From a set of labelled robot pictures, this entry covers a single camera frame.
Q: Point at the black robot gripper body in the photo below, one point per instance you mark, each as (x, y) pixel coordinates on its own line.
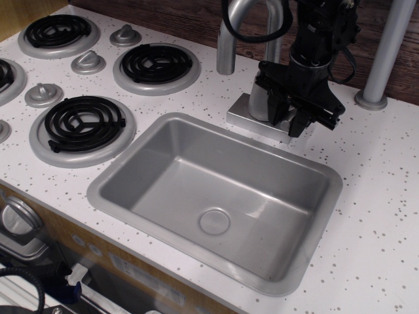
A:
(307, 82)

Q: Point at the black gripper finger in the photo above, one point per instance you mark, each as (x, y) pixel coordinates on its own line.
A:
(278, 106)
(300, 122)

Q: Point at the silver faucet lever handle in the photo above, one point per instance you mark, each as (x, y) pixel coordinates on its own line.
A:
(285, 123)

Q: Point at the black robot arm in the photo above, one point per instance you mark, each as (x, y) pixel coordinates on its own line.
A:
(325, 28)

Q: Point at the grey vertical support pole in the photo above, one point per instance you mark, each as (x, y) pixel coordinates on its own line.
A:
(372, 97)

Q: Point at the grey plastic sink basin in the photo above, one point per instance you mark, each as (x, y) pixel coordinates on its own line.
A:
(251, 211)

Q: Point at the back right black burner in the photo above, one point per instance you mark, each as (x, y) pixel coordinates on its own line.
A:
(156, 69)

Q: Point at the silver stove knob back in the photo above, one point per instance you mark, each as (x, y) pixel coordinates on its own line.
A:
(125, 36)

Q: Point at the silver stove knob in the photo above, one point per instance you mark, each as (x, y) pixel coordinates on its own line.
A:
(43, 95)
(125, 36)
(88, 64)

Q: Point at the silver stove knob middle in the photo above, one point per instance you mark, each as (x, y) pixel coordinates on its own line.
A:
(88, 64)

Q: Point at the front right black burner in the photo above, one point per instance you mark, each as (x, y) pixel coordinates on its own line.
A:
(82, 131)

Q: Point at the back left black burner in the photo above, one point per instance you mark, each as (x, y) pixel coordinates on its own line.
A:
(58, 36)

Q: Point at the silver stove knob front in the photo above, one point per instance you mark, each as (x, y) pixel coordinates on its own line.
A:
(43, 95)

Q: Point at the left edge black burner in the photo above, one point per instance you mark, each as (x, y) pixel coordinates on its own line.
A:
(13, 80)

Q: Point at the silver round oven knob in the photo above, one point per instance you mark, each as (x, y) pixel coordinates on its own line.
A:
(19, 221)

